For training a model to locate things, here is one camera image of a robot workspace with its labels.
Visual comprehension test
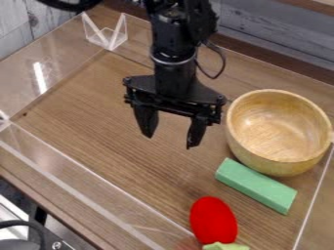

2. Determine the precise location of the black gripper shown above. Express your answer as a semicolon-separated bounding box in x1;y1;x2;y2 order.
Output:
123;53;226;148

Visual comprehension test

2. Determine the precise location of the red plush strawberry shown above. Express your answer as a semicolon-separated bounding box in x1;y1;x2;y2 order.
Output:
190;196;251;250

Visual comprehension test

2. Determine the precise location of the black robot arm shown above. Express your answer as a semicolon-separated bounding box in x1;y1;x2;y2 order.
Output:
123;0;226;147

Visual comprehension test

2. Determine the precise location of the wooden bowl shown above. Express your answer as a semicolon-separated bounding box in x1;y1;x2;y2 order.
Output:
226;89;334;177

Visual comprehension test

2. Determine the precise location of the green foam block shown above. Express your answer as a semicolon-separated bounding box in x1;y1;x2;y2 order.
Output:
215;158;298;215

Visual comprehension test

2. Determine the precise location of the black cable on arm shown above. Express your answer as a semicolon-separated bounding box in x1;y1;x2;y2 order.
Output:
195;40;228;80

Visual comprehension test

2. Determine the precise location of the black cable lower left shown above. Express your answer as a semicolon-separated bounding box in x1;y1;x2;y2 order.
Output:
0;220;47;250

